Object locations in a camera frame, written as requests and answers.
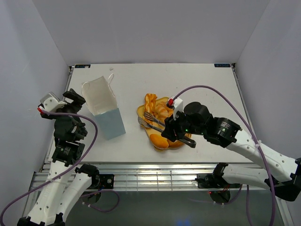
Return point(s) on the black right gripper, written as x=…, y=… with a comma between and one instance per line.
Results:
x=171, y=125

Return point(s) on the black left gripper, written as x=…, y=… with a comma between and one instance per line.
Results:
x=78, y=102

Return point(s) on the blue white paper bag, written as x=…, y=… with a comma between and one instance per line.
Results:
x=102, y=103

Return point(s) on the orange round bun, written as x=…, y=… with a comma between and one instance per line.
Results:
x=159, y=142

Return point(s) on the metal serving tongs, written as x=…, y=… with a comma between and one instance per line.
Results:
x=191, y=143

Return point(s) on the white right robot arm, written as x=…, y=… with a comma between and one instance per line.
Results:
x=276, y=171

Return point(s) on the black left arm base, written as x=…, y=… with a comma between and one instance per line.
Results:
x=102, y=181

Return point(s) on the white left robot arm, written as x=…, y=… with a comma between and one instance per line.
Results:
x=65, y=182

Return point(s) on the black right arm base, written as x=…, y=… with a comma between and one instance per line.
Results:
x=213, y=181

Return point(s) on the sugar dusted oval bread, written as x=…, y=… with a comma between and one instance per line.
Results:
x=174, y=144

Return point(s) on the orange twisted bread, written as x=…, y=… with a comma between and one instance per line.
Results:
x=149, y=106

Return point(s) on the blue table corner sticker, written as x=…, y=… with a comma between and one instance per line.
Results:
x=82, y=66

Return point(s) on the yellow plastic tray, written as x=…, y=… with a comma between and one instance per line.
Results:
x=149, y=130

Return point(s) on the blue sticker right corner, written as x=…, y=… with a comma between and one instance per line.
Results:
x=222, y=65

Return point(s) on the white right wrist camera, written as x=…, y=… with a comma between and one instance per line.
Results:
x=176, y=104

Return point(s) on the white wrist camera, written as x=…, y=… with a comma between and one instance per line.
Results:
x=51, y=103
x=176, y=104

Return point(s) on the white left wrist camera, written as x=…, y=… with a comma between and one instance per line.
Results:
x=51, y=103

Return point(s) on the glazed ring pastry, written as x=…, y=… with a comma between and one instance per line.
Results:
x=162, y=112

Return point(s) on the aluminium frame rail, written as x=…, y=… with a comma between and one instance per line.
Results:
x=155, y=177

